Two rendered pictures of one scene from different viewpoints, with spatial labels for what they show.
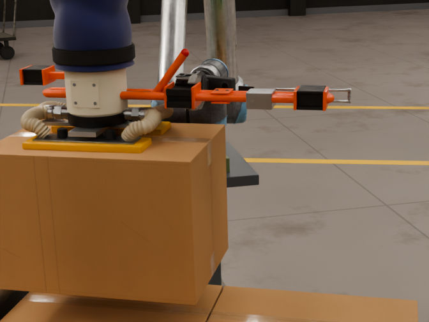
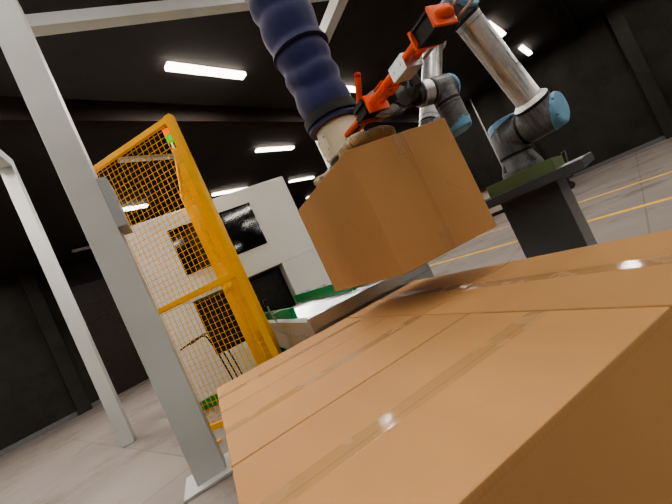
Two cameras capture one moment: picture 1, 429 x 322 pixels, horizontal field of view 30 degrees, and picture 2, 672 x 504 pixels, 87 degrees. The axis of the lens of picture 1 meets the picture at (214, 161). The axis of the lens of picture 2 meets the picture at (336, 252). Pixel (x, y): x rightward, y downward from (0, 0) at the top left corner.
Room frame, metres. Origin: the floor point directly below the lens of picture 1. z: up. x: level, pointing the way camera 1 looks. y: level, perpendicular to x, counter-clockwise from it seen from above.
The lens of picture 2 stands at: (1.21, -0.68, 0.79)
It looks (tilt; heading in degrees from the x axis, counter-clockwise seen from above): 1 degrees up; 54
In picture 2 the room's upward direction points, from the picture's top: 25 degrees counter-clockwise
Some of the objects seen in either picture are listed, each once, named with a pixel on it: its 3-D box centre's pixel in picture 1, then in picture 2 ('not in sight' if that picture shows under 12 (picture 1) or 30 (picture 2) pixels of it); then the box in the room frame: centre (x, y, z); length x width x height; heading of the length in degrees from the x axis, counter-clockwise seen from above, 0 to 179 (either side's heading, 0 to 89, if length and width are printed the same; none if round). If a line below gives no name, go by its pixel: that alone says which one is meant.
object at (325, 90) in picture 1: (311, 98); (431, 27); (2.06, -0.26, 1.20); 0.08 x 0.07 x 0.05; 77
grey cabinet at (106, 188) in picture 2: not in sight; (115, 206); (1.57, 1.60, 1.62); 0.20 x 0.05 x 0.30; 77
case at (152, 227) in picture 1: (111, 204); (382, 217); (2.20, 0.30, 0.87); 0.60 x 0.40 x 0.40; 76
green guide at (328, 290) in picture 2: not in sight; (321, 291); (2.90, 2.09, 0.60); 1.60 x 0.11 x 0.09; 77
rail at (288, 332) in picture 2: not in sight; (273, 332); (2.24, 1.88, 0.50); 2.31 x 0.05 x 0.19; 77
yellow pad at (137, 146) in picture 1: (86, 138); not in sight; (2.11, 0.35, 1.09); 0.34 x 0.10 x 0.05; 77
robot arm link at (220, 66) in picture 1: (210, 75); (440, 89); (2.45, 0.00, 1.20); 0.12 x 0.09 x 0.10; 167
